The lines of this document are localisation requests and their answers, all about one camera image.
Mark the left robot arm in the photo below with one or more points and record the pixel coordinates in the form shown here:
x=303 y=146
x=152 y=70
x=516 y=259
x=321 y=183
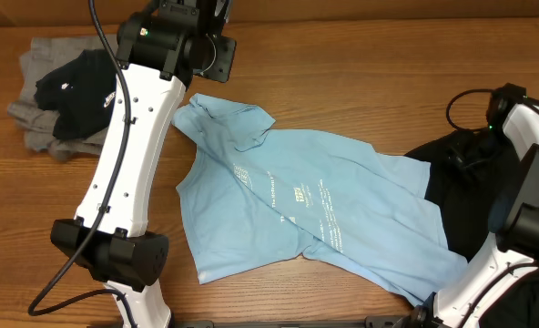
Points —
x=159 y=51

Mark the light blue printed t-shirt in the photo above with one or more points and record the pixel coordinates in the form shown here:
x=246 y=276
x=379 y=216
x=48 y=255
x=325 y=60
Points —
x=256 y=195

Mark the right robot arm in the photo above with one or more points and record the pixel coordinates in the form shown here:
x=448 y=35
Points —
x=511 y=248

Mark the black garment at right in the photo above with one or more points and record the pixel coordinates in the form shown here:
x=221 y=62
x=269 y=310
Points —
x=467 y=172

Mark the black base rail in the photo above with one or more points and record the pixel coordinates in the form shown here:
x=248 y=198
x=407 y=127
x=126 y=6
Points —
x=287 y=324

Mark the grey folded garment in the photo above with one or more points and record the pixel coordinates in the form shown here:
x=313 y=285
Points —
x=44 y=56

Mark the black folded Nike garment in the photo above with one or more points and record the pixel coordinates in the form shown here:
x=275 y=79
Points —
x=82 y=92

